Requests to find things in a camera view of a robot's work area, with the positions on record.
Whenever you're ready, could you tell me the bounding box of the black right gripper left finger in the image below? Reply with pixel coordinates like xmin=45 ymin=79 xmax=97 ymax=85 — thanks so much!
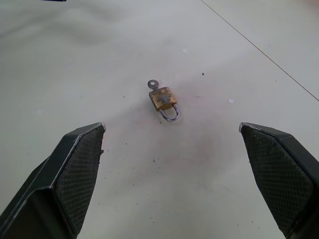
xmin=0 ymin=122 xmax=106 ymax=239

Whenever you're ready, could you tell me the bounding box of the small brass padlock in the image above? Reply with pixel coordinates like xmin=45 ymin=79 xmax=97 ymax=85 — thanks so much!
xmin=149 ymin=86 xmax=180 ymax=122

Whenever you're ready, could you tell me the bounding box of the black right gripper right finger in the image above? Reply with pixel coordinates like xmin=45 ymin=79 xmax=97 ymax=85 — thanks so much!
xmin=238 ymin=121 xmax=319 ymax=239

